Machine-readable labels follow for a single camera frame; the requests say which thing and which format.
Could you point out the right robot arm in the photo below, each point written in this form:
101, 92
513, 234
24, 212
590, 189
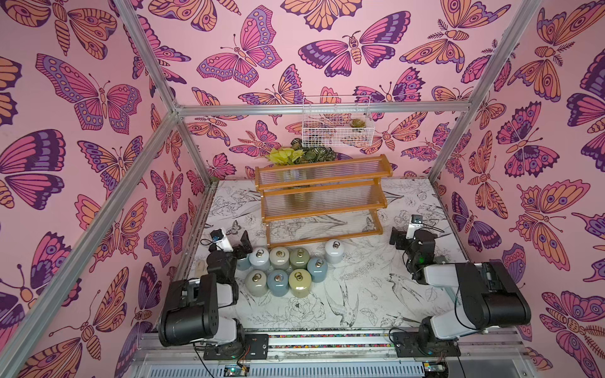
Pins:
485, 296

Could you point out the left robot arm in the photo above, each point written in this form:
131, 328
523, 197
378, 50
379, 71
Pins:
191, 311

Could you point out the cream canister shelf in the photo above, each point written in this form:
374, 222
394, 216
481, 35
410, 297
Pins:
279, 258

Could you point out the green leafy plant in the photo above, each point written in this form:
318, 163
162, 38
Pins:
297, 154

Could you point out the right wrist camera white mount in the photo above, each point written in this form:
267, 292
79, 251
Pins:
415, 224

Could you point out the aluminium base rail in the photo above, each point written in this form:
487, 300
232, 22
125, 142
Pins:
329, 353

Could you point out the wooden tiered shelf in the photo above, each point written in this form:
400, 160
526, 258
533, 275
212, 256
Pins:
298, 192

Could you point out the large light blue canister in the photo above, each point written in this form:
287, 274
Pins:
243, 264

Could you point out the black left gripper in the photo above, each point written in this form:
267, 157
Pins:
241, 254

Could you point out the yellow-green canister bottom shelf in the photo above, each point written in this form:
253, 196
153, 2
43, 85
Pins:
300, 282

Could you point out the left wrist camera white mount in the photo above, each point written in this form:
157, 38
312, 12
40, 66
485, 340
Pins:
219, 241

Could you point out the small succulent in basket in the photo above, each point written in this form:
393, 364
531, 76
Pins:
357, 123

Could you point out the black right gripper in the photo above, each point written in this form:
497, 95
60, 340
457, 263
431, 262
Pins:
402, 239

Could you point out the white wire basket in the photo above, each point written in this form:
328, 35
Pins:
326, 122

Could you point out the blue canister bottom shelf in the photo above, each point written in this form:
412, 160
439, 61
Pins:
317, 268

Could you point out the white canister bottom shelf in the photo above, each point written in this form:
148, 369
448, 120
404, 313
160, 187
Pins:
335, 250

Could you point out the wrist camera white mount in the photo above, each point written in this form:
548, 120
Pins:
415, 224
219, 241

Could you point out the green canister shelf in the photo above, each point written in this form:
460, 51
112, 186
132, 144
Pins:
299, 258

